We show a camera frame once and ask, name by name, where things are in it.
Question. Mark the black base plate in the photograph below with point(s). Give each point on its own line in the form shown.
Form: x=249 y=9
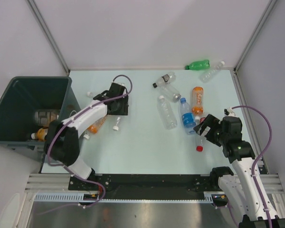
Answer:
x=155 y=186

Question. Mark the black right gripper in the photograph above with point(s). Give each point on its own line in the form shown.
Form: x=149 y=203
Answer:
x=210 y=121

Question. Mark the clear bottle white cap back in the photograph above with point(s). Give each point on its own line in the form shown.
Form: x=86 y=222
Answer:
x=212 y=72

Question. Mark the orange label bottle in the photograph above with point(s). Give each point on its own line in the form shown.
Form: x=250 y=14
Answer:
x=95 y=127
x=197 y=101

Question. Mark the white cable duct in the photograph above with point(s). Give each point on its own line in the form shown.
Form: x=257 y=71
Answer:
x=72 y=196

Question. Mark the clear bottle blue label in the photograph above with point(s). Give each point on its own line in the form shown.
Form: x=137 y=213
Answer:
x=187 y=117

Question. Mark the yellow tea bottle blue label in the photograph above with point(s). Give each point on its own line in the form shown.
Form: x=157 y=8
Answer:
x=40 y=135

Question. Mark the clear bottle black cap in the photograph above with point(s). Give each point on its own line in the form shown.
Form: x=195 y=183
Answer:
x=165 y=79

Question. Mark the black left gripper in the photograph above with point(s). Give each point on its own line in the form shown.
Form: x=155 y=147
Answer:
x=124 y=109

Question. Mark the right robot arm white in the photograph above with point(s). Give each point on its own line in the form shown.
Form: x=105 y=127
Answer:
x=251 y=207

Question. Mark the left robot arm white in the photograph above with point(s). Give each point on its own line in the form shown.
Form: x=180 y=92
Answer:
x=62 y=140

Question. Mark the clear Nongfu bottle red label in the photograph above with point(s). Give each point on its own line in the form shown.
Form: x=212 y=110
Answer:
x=199 y=139

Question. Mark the clear bottle silver cap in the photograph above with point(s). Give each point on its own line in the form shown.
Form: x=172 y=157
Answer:
x=170 y=92

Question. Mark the green bottle at back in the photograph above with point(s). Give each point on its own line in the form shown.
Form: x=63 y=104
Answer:
x=198 y=65

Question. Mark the tall clear bottle white cap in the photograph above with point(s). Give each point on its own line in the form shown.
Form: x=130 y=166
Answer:
x=166 y=113

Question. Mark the dark green plastic bin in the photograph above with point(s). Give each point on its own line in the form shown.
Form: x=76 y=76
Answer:
x=25 y=95

